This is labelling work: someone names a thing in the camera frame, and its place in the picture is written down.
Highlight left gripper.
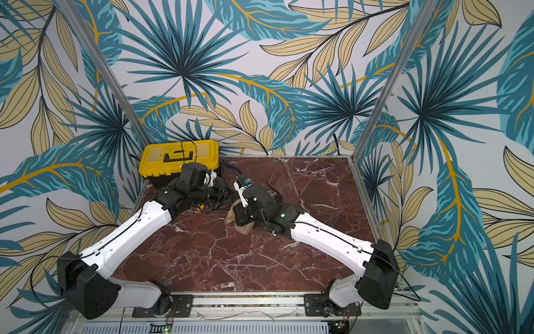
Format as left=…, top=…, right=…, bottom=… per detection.
left=191, top=177, right=237, bottom=212

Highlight beige striped cloth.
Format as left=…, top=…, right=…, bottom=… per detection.
left=224, top=200, right=255, bottom=235

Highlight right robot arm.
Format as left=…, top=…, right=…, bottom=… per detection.
left=234, top=181, right=400, bottom=310

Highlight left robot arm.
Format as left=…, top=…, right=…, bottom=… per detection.
left=57, top=163, right=239, bottom=320

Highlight yellow black toolbox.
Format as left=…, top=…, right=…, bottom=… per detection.
left=139, top=140, right=220, bottom=189

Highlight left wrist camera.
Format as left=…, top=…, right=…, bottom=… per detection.
left=204, top=171, right=218, bottom=187

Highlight blue handled pliers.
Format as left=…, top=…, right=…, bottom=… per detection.
left=222, top=163, right=243, bottom=174

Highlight aluminium front rail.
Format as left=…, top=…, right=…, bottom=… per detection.
left=62, top=291, right=426, bottom=334

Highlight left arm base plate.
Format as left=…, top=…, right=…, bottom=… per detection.
left=132, top=294, right=193, bottom=320

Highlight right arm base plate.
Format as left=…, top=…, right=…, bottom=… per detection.
left=303, top=293, right=362, bottom=317

